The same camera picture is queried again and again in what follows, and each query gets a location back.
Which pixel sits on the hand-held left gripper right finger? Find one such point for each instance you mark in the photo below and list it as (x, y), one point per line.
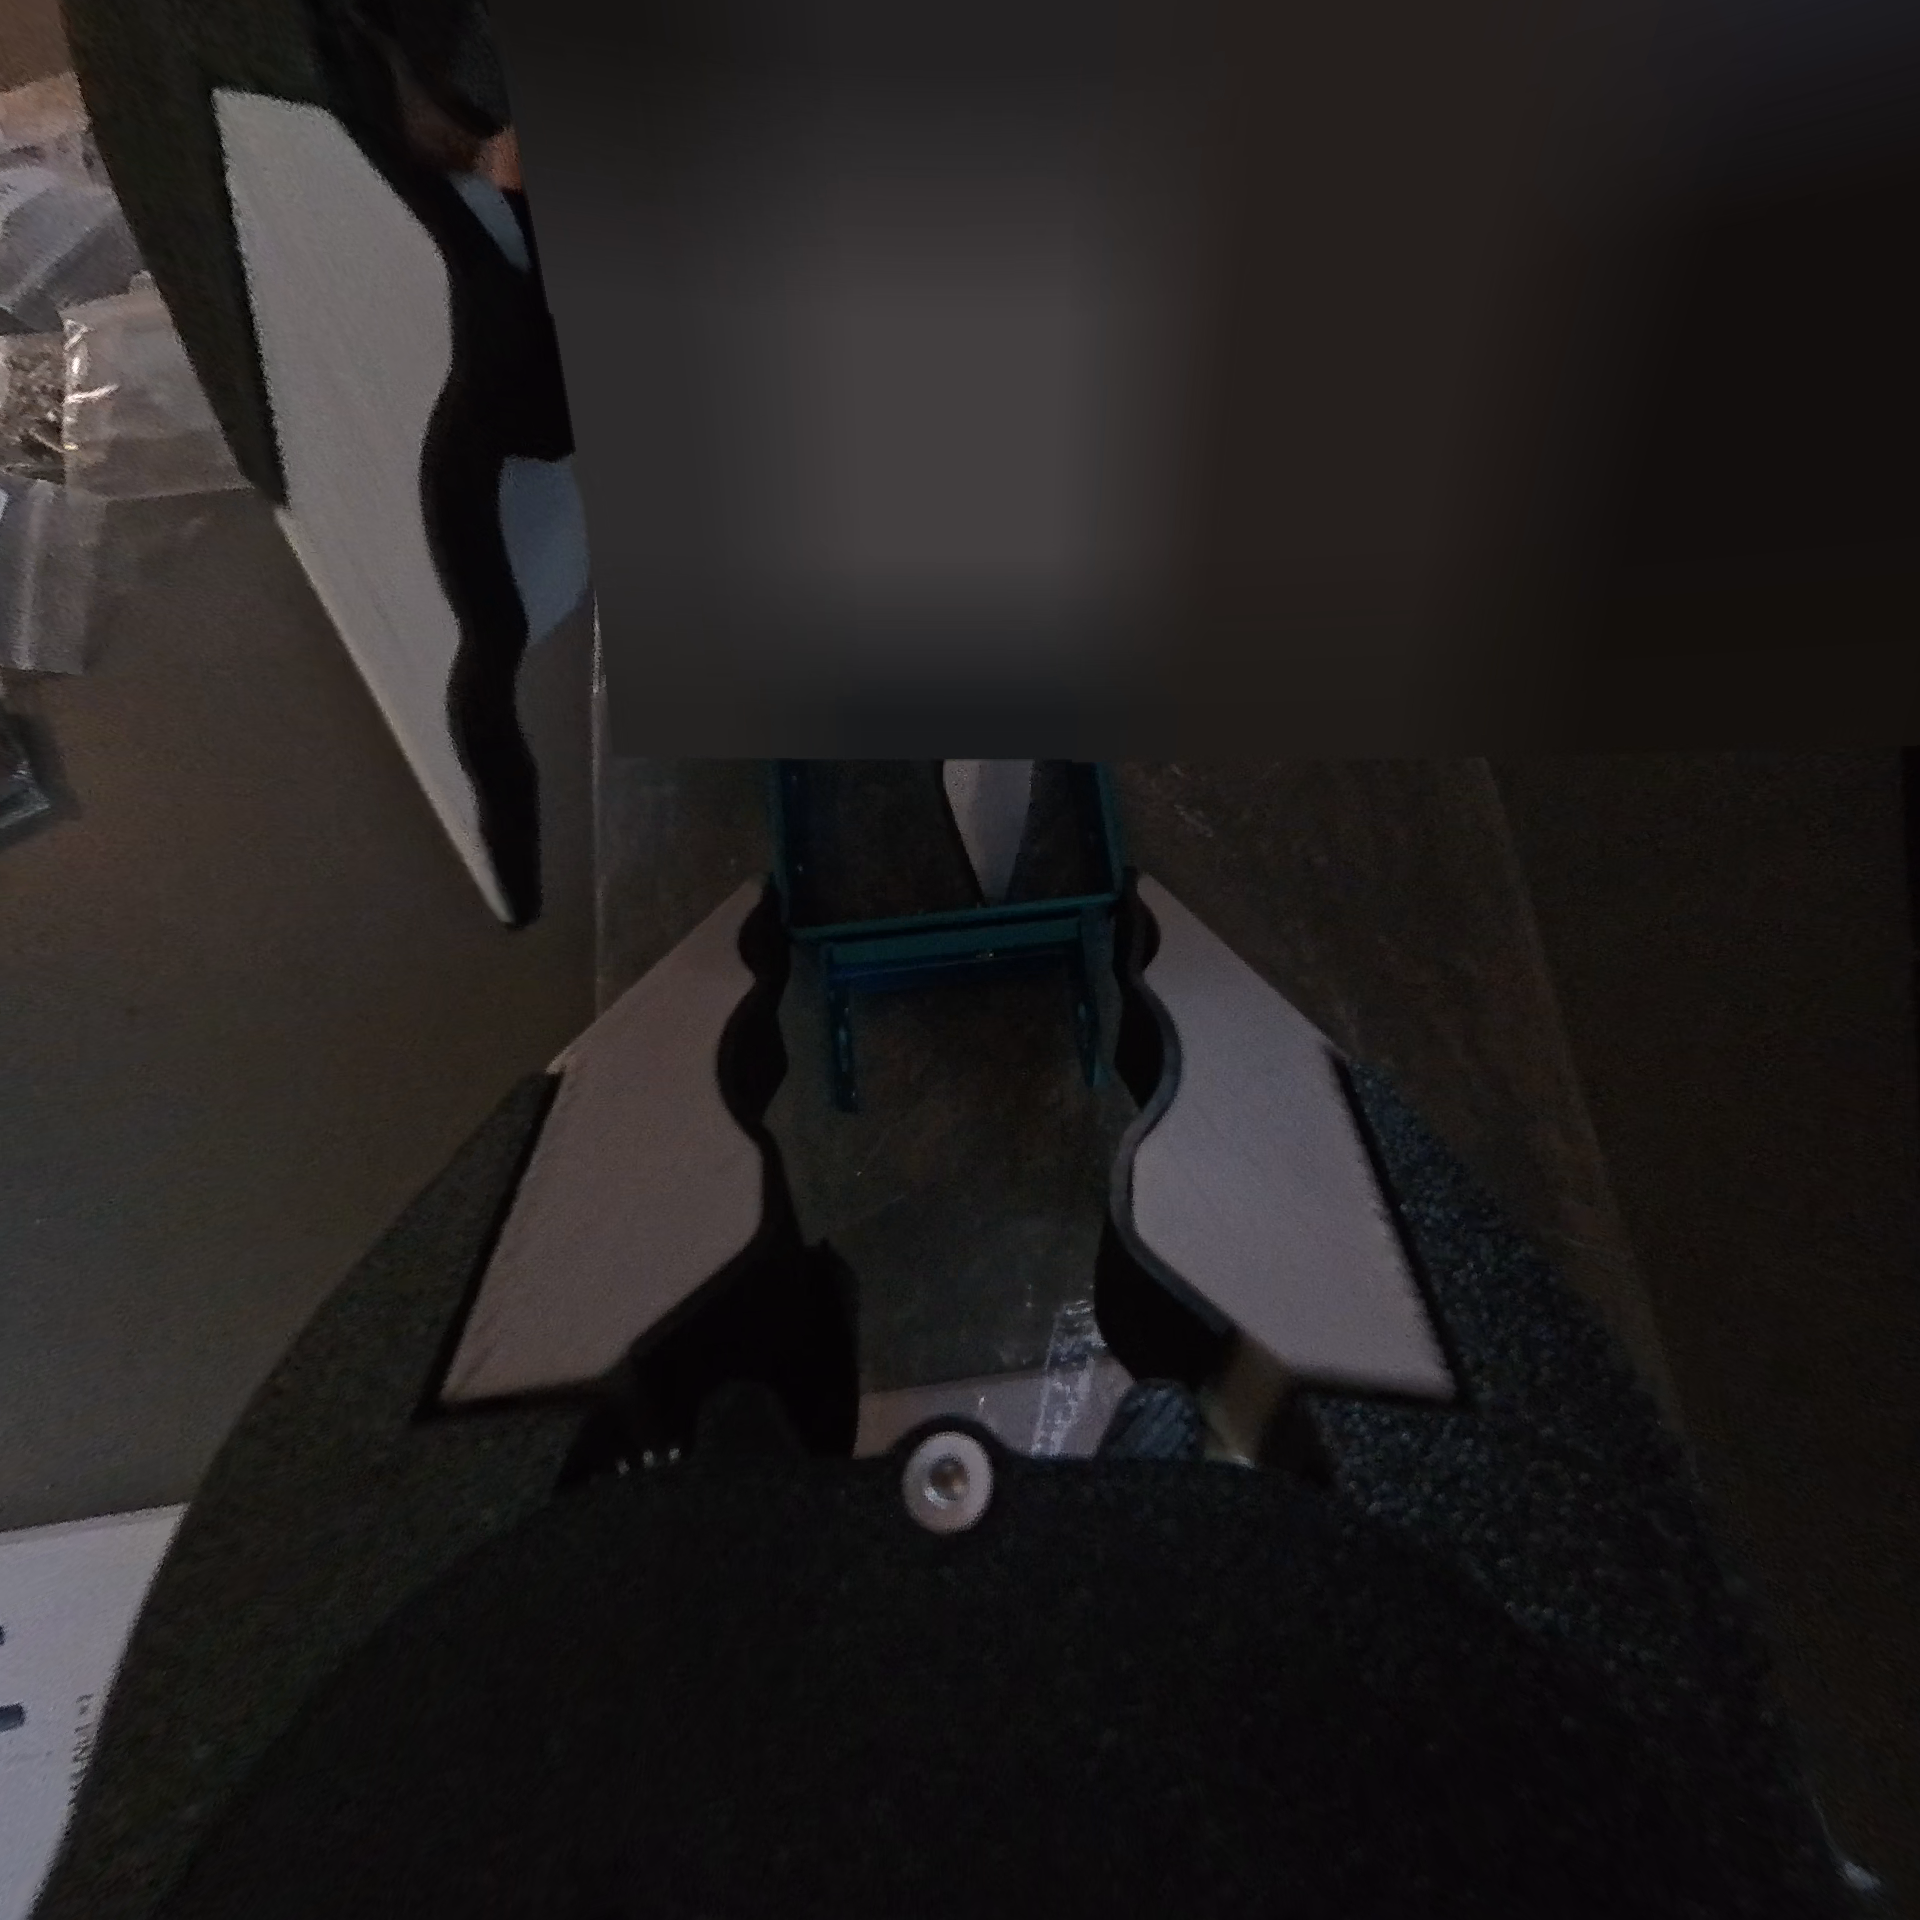
(1290, 1201)

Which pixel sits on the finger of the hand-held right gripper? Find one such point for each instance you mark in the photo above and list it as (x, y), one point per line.
(346, 376)
(986, 809)

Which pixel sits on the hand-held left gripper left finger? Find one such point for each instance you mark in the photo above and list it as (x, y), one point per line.
(600, 1201)

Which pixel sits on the blue metal bracket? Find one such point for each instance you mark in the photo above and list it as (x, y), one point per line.
(944, 930)

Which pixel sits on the grey desk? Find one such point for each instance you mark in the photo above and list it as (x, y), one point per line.
(225, 1050)

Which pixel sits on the clear plastic bag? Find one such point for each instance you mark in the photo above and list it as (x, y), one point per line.
(1348, 974)

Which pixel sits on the white instruction manual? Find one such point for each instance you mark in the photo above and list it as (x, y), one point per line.
(75, 1650)

